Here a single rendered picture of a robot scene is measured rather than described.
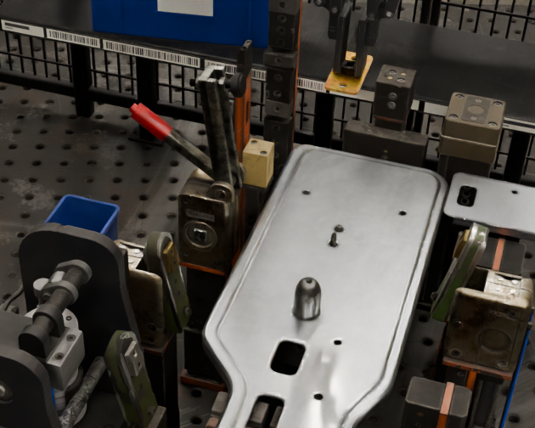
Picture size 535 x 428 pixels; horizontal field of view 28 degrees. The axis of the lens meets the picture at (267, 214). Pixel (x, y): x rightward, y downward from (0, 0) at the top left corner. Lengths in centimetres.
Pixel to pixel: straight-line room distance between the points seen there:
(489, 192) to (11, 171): 90
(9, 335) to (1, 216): 87
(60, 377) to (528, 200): 72
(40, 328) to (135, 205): 91
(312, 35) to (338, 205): 39
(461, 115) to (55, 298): 70
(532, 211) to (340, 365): 39
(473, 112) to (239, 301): 46
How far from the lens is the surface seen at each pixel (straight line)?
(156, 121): 131
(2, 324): 102
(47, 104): 214
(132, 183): 192
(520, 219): 143
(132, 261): 120
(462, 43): 172
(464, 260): 122
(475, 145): 150
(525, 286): 126
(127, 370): 108
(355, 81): 118
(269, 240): 134
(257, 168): 138
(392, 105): 153
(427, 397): 119
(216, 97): 124
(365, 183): 144
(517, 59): 170
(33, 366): 95
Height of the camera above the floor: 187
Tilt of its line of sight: 39 degrees down
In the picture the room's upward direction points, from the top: 3 degrees clockwise
